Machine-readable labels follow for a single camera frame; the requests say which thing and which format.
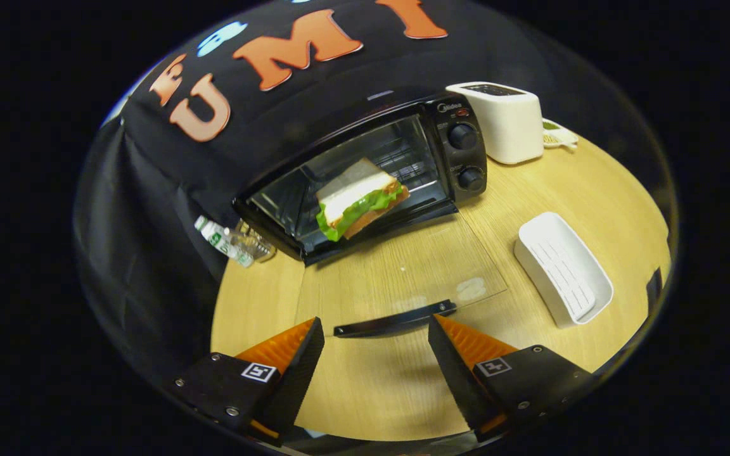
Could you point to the clear plastic water bottle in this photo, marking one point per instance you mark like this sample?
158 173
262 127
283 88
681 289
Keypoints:
222 240

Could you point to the white toaster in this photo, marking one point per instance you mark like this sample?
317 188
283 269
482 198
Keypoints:
511 126

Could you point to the clear glass jar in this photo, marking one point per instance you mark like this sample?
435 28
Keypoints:
260 247

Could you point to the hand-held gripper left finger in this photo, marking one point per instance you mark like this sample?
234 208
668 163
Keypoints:
301 373

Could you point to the sandwich with lettuce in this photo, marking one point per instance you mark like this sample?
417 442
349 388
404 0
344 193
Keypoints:
352 190

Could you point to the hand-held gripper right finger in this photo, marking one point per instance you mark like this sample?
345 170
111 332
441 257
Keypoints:
450 367

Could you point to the white divided dish with beans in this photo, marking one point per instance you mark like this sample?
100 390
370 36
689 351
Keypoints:
561 136

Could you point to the black toaster oven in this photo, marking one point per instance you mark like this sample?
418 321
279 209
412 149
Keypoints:
463 158

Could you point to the white rectangular tray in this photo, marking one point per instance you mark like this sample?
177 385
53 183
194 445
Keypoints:
561 266

